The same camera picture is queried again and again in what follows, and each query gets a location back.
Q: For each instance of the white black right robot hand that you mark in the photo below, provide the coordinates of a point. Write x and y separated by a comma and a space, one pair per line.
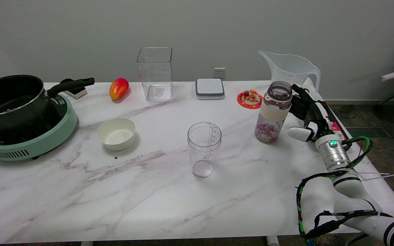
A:
311, 114

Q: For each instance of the small black white gadget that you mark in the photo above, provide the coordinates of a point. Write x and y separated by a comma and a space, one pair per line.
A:
76, 91

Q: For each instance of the clear square container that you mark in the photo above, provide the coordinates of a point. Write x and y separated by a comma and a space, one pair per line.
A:
155, 73

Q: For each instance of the clear bottle with candies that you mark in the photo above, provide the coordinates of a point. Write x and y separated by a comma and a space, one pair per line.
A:
274, 112

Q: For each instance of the red yellow mango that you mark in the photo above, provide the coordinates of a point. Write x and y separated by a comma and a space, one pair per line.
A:
118, 88

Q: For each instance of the black holder with red label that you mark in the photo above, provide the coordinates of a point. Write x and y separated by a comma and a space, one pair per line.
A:
338, 129

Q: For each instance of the red coaster with figurines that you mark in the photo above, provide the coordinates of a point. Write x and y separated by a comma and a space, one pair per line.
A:
250, 99

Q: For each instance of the white table leg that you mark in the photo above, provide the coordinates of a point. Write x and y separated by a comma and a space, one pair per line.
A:
272, 241

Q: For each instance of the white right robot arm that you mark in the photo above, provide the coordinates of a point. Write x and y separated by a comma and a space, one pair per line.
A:
354, 191

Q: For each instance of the white bowl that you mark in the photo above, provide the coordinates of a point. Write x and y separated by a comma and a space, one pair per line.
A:
116, 134

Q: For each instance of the floor vent grille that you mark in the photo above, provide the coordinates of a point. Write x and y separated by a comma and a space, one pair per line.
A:
366, 132

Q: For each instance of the white wall socket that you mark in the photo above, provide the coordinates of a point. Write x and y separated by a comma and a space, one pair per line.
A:
219, 72

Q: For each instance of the clear plastic measuring cup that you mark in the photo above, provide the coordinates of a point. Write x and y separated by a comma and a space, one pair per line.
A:
204, 150

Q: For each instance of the translucent measuring pitcher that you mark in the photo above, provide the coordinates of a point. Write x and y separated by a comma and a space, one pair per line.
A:
291, 73

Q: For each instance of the green induction cooker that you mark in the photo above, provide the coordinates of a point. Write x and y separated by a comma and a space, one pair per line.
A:
36, 141

